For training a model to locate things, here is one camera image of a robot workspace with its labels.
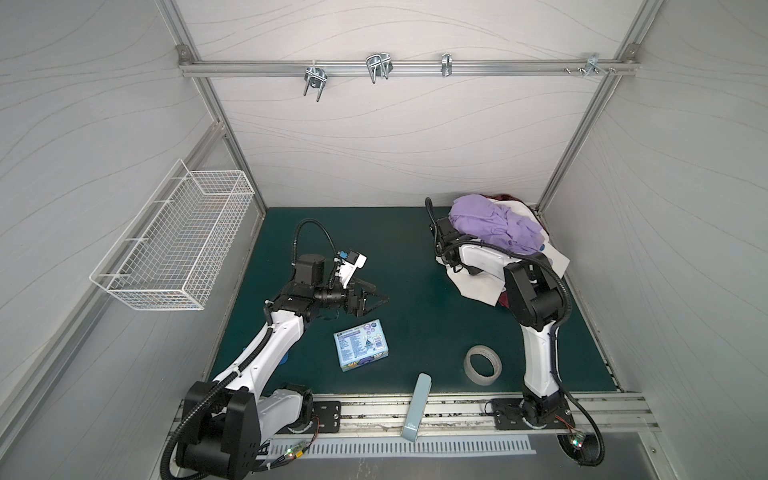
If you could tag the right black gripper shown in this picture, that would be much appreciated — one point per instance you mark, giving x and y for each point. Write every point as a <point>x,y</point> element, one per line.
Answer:
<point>445,241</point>

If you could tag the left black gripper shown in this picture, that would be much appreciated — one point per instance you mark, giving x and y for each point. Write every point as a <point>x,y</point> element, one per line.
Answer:
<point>357,308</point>

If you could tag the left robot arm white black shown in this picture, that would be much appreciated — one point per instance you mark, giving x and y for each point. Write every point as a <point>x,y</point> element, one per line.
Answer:
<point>228,420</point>

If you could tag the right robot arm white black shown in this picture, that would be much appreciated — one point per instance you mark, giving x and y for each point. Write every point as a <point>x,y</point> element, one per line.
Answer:
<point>537,298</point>

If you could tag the purple cloth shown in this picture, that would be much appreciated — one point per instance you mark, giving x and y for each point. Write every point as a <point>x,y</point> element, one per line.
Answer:
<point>496,224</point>

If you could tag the white cloth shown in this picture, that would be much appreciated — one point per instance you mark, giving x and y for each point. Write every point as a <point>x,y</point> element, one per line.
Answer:
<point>480,285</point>

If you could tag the blue printed box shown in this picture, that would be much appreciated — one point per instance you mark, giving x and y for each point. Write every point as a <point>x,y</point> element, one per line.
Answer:
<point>361,345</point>

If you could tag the green table mat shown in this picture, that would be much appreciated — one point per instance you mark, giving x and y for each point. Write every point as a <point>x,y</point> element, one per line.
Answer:
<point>428,325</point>

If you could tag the light teal slim box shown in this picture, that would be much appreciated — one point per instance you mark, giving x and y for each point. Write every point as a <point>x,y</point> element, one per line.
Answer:
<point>416,408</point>

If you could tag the clear tape roll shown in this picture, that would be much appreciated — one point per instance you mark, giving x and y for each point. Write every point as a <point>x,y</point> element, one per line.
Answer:
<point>482,365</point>

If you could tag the metal u-bolt clamp middle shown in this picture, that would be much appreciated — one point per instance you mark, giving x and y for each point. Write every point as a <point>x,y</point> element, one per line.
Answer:
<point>379,65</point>

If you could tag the metal u-bolt clamp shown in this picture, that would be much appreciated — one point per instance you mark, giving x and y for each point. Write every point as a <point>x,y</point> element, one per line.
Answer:
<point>315,78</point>
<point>379,65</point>

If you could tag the metal u-bolt clamp left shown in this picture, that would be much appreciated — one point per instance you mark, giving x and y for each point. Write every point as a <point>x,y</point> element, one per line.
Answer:
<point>315,78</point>

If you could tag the black fan with led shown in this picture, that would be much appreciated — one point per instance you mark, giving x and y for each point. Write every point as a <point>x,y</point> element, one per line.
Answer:
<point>586,450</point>

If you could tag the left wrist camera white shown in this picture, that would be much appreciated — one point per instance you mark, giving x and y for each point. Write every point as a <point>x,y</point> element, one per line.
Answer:
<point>347,263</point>

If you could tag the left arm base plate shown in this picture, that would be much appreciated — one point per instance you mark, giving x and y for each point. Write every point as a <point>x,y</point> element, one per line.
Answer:
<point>321,417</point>

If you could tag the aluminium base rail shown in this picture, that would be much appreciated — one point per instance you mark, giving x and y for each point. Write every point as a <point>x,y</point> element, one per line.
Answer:
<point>468,414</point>

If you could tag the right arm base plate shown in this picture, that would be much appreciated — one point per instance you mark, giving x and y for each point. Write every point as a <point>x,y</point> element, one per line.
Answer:
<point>507,414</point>

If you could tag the small metal bracket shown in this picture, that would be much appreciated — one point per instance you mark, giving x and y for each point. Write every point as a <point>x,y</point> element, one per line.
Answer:
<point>446,65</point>

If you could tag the white slotted cable duct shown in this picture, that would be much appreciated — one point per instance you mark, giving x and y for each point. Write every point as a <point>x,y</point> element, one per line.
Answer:
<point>452,446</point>

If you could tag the aluminium cross rail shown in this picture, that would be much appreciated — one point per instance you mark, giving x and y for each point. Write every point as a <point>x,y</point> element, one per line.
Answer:
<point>401,68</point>

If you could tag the white wire basket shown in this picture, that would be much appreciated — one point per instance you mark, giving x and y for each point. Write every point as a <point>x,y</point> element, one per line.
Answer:
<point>169,256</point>

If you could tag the metal bolt bracket right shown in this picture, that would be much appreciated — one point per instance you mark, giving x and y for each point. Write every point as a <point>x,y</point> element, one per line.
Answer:
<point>591,67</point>

